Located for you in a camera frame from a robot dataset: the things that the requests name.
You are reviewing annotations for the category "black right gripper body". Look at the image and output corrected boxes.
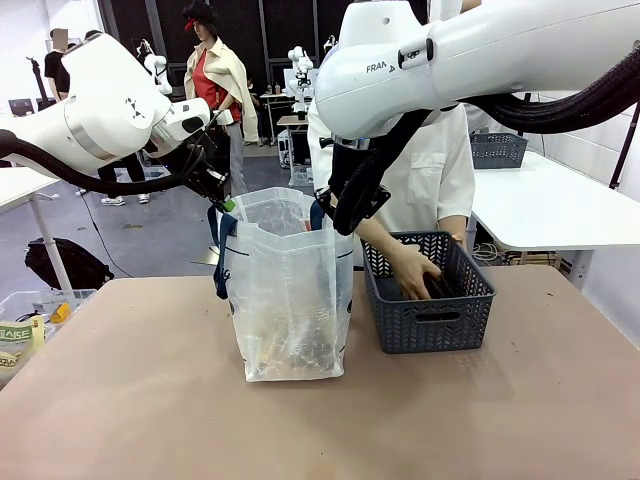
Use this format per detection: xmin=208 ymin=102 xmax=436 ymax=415
xmin=328 ymin=145 xmax=375 ymax=202

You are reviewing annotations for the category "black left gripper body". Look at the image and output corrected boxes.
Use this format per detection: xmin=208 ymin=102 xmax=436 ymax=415
xmin=182 ymin=143 xmax=232 ymax=204

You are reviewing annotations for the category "translucent white shopping bag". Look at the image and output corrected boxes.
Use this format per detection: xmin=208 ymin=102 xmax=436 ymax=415
xmin=207 ymin=186 xmax=355 ymax=384

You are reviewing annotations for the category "dark grey plastic basket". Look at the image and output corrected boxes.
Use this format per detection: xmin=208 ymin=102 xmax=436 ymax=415
xmin=468 ymin=132 xmax=530 ymax=170
xmin=360 ymin=229 xmax=497 ymax=355

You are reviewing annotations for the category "person's right forearm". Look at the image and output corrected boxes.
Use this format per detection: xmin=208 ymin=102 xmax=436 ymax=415
xmin=357 ymin=217 xmax=416 ymax=261

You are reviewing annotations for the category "person's left forearm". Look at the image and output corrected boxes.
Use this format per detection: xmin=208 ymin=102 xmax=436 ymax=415
xmin=437 ymin=214 xmax=471 ymax=239

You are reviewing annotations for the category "person's right hand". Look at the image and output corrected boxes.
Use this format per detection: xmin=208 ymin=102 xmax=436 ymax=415
xmin=394 ymin=244 xmax=444 ymax=301

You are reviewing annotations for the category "small white background desk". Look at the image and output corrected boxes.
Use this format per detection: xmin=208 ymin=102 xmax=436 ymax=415
xmin=277 ymin=114 xmax=311 ymax=186

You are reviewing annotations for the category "person in white t-shirt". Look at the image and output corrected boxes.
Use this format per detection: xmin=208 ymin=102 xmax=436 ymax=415
xmin=305 ymin=89 xmax=476 ymax=251

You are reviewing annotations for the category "mannequin with beige jacket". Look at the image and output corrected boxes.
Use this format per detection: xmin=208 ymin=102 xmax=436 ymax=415
xmin=180 ymin=0 xmax=262 ymax=199

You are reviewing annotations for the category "black backpack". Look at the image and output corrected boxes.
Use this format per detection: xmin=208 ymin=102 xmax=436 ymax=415
xmin=24 ymin=237 xmax=115 ymax=291

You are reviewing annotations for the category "clear plastic storage bin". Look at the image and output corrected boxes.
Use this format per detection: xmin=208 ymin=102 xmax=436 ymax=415
xmin=0 ymin=288 xmax=99 ymax=351

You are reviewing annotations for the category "background person black shirt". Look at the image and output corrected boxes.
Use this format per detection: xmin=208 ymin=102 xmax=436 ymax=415
xmin=43 ymin=28 xmax=71 ymax=101

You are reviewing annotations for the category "large white side table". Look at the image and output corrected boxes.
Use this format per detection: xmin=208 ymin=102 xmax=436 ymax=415
xmin=469 ymin=149 xmax=640 ymax=291

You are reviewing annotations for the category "yellow-green snack package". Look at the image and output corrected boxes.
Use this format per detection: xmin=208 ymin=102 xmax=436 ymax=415
xmin=0 ymin=314 xmax=47 ymax=386

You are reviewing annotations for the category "metal mannequin base plate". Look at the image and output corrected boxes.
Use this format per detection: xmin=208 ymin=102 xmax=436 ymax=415
xmin=192 ymin=244 xmax=221 ymax=266

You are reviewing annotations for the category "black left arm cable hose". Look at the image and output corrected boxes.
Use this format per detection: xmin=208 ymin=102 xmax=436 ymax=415
xmin=0 ymin=128 xmax=206 ymax=196

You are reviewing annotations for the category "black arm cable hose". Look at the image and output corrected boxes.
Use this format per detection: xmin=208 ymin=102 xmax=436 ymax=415
xmin=0 ymin=128 xmax=206 ymax=196
xmin=332 ymin=42 xmax=640 ymax=237

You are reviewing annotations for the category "white floor cable bundle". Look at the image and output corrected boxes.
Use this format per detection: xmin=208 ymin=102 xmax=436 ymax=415
xmin=472 ymin=242 xmax=501 ymax=264

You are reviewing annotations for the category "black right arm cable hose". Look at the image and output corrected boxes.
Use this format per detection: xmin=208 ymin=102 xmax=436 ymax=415
xmin=332 ymin=42 xmax=640 ymax=237

